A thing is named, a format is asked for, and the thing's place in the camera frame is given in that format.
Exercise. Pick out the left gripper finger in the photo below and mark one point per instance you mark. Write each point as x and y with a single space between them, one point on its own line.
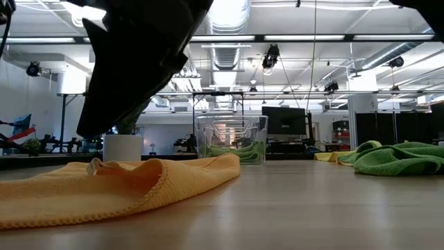
121 87

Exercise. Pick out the orange microfiber towel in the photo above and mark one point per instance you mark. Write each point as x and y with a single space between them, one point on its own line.
104 194

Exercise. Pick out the green microfiber towel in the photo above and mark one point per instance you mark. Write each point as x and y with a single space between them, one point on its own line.
399 161
249 151

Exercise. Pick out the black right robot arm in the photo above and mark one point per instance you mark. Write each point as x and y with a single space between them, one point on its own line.
433 14

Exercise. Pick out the yellow microfiber towel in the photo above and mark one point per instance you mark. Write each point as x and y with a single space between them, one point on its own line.
329 157

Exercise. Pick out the white round plant pot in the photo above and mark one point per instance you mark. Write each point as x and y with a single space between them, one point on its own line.
123 147

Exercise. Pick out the black gantry stand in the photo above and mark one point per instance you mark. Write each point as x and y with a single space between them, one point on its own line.
63 121
218 93

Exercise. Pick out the black background machine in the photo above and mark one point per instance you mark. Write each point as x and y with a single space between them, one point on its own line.
185 142
55 144

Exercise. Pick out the black ceiling spotlight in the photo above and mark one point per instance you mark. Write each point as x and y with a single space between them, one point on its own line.
270 57
33 68
396 62
331 87

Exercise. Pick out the clear plastic bin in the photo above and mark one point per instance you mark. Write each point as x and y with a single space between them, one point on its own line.
208 128

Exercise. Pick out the small green bush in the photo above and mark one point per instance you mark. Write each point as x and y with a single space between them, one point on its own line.
32 144

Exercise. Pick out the blue and red machine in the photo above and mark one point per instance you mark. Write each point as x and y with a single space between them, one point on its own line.
21 123

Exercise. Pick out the long ceiling light bar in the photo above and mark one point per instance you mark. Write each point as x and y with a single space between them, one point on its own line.
301 37

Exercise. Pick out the black computer monitor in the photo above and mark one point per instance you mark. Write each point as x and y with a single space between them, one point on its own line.
284 121

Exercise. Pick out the red storage shelf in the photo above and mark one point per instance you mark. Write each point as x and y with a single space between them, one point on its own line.
341 139

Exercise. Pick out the black partition panels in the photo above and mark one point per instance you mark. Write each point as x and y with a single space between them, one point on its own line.
409 128

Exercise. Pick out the black aluminium table frame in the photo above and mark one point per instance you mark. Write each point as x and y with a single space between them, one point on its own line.
34 161

